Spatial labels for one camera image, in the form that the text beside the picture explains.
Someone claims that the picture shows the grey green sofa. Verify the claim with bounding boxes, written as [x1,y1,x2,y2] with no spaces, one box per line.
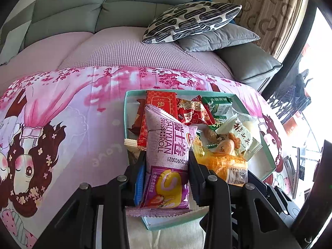
[0,0,283,91]

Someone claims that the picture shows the white green snack packet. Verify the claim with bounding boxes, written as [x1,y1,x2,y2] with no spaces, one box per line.
[214,115,262,161]

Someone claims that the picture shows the teal cardboard box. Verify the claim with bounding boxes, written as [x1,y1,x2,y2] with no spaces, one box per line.
[124,89,277,231]

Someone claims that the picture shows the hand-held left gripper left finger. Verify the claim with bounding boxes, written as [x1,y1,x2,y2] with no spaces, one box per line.
[34,151,146,249]

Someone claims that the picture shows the purple sofa cover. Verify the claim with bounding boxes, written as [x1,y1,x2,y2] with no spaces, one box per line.
[0,26,234,83]

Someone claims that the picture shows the clear white cake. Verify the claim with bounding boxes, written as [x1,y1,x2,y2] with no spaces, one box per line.
[228,110,261,146]

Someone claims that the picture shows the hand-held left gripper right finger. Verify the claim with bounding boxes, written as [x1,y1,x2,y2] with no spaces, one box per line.
[189,151,301,249]

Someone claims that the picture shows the black wire rack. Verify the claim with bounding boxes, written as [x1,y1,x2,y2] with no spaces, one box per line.
[267,69,312,125]

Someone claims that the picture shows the pink printed blanket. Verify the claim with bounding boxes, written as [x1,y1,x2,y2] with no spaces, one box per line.
[0,66,299,249]

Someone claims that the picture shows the grey pillow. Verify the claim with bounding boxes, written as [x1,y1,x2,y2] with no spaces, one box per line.
[178,22,260,52]

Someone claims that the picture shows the dark brown snack packet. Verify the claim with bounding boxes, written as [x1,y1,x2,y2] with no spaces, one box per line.
[128,99,148,135]

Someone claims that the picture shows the red puffy snack packet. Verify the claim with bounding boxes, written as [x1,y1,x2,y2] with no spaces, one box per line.
[176,95,216,125]

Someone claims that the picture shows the dark window frame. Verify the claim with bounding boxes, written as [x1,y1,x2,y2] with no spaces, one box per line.
[259,0,318,94]

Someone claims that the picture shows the cream snack packet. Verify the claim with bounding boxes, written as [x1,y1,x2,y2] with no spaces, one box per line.
[124,138,142,165]

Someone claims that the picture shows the black white patterned pillow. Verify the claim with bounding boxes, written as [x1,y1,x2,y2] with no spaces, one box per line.
[142,1,242,44]

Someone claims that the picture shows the light grey cushion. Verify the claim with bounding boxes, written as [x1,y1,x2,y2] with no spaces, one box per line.
[0,19,33,65]

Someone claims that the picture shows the orange translucent snack packet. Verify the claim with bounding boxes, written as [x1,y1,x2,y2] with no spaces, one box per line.
[193,135,249,186]

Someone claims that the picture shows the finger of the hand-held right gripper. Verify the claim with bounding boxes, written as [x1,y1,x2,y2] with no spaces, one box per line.
[248,174,271,195]

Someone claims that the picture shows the round cake packet green edges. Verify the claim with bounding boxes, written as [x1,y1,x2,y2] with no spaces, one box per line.
[197,123,221,151]

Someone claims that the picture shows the purple roll cake packet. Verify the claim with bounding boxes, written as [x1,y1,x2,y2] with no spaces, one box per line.
[126,104,209,217]

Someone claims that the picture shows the beige patterned curtain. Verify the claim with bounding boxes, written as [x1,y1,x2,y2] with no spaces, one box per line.
[228,0,310,60]

